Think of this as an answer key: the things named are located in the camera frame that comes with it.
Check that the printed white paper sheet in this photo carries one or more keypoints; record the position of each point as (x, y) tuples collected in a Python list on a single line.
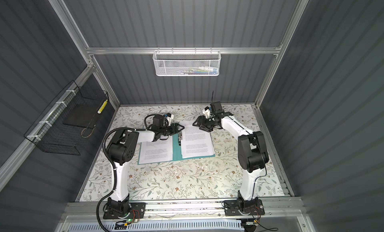
[(156, 152)]

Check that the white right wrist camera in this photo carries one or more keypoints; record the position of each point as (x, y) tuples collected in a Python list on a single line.
[(207, 112)]

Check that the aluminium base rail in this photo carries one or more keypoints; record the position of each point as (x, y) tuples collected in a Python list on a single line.
[(190, 209)]

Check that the white paper sheet underneath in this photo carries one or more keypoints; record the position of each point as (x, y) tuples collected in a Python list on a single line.
[(195, 143)]

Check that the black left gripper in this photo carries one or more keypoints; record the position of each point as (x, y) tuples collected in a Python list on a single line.
[(176, 128)]

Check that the teal file folder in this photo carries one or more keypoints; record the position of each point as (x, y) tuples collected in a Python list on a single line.
[(177, 155)]

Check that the black wire mesh basket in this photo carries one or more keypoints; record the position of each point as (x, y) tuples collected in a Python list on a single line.
[(68, 126)]

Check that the white wire mesh basket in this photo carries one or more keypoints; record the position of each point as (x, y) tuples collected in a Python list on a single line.
[(166, 64)]

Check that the yellow marker in basket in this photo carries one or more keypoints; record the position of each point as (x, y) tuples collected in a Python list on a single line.
[(102, 107)]

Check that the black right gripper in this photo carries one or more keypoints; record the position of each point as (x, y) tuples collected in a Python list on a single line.
[(202, 123)]

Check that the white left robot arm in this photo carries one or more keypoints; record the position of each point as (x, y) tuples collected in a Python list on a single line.
[(119, 146)]

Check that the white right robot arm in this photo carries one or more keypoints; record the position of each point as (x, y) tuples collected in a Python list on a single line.
[(252, 155)]

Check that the white vented cable duct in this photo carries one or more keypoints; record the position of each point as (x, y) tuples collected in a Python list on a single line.
[(178, 226)]

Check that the pens in white basket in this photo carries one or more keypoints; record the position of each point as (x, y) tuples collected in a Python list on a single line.
[(207, 70)]

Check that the black pad in basket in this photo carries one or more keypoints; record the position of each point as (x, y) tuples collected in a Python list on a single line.
[(82, 116)]

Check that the silver metal folder clip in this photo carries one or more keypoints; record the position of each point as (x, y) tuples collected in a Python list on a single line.
[(180, 136)]

